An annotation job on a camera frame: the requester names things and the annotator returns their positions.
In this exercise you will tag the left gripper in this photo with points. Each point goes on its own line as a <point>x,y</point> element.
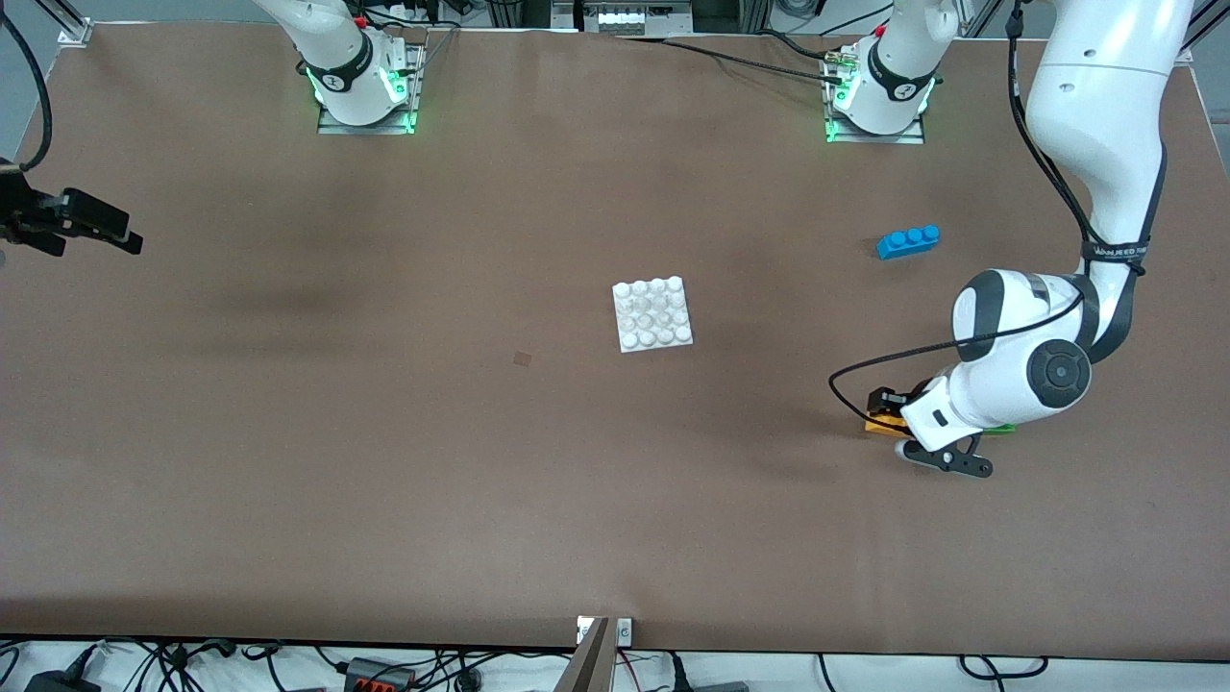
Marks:
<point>903,398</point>

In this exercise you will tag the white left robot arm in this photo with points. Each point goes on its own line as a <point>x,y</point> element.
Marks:
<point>1095,125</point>

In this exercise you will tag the silver table edge bracket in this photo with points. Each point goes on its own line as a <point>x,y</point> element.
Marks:
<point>625,631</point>

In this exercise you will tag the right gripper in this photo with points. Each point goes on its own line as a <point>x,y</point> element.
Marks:
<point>31,215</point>

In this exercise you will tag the black box with orange connectors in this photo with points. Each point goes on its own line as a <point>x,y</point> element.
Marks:
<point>380,675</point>

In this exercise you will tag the blue three-stud block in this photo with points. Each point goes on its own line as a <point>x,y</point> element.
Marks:
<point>907,242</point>

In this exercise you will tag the black power adapter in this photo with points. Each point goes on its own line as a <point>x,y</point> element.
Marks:
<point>62,680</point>

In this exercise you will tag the white power strip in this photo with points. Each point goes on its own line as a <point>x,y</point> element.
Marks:
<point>634,17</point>

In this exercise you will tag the silver table corner bracket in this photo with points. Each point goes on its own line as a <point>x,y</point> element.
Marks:
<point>74,34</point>

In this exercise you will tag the white studded base plate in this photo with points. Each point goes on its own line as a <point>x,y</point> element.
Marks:
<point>653,315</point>

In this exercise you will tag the black power plug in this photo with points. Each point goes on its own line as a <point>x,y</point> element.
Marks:
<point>706,684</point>

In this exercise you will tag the green two-stud block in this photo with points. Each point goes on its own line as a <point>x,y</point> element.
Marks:
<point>999,430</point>

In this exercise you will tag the yellow two-stud block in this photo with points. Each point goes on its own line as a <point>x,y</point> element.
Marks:
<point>882,426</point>

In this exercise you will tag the brown camera support post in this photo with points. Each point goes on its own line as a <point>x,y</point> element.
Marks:
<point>591,663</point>

